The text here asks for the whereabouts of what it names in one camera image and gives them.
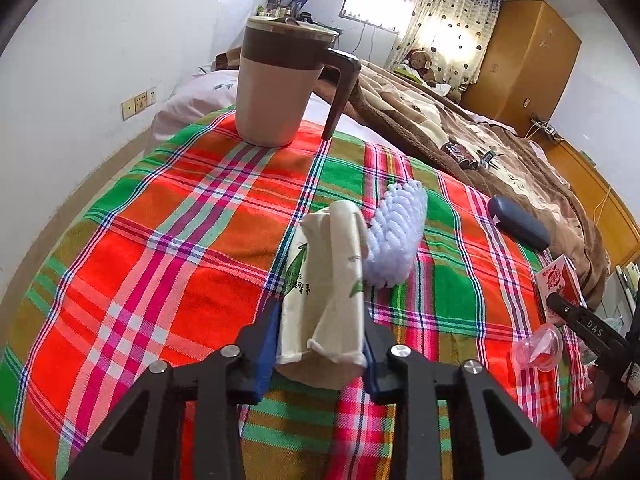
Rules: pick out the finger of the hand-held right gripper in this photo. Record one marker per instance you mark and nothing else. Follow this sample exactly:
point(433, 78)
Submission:
point(587, 322)

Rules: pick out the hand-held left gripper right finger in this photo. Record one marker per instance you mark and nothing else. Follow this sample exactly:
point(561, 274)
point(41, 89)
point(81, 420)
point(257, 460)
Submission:
point(375, 375)

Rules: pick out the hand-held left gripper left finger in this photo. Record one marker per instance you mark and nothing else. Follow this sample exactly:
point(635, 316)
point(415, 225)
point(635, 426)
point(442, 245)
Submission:
point(265, 360)

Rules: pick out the clear pink plastic cup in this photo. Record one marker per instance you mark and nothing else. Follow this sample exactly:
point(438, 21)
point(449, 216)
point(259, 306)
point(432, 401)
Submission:
point(540, 350)

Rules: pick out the pale tissue pack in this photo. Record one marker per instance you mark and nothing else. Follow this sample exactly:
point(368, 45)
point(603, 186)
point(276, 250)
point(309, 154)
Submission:
point(330, 280)

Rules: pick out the person's right hand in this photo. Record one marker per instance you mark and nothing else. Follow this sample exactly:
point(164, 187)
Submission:
point(597, 410)

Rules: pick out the red and white carton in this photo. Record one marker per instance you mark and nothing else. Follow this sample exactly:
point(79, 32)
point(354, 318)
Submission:
point(557, 280)

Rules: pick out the dark blue glasses case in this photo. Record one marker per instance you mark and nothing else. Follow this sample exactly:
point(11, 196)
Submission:
point(520, 222)

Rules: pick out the wooden headboard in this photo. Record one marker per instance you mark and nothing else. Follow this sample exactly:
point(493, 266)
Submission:
point(600, 195)

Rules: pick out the white bristle brush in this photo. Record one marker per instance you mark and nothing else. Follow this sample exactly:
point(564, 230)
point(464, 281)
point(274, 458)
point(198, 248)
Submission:
point(395, 235)

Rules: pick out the plaid cloth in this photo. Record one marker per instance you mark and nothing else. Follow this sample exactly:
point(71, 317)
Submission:
point(150, 270)

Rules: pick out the small green box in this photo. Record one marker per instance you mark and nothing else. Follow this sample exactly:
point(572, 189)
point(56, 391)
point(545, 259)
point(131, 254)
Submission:
point(487, 158)

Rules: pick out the dark crumpled wrapper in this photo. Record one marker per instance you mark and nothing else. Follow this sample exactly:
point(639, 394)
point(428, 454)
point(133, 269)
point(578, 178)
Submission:
point(460, 156)

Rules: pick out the brown fleece blanket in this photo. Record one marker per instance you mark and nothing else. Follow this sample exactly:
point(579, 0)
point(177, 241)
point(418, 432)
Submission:
point(425, 125)

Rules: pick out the white printed bed sheet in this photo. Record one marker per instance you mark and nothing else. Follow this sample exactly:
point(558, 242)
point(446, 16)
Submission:
point(200, 105)

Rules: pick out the wooden wardrobe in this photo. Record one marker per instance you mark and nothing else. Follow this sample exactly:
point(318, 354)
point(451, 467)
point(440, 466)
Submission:
point(525, 65)

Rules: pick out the beige and brown mug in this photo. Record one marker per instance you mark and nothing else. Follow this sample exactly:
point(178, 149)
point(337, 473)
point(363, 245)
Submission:
point(272, 95)

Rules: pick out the brown teddy bear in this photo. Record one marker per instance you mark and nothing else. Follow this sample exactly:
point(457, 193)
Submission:
point(420, 64)

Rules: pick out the heart print curtain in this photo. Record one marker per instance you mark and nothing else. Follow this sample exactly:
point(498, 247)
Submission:
point(450, 15)

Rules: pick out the shelf with bottles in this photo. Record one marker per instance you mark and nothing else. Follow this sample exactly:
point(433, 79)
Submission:
point(290, 12)

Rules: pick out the window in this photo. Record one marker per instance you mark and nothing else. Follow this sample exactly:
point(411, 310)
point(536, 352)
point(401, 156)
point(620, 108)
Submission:
point(377, 5)

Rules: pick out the wall socket plate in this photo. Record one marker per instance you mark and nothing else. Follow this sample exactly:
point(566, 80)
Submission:
point(146, 98)
point(129, 109)

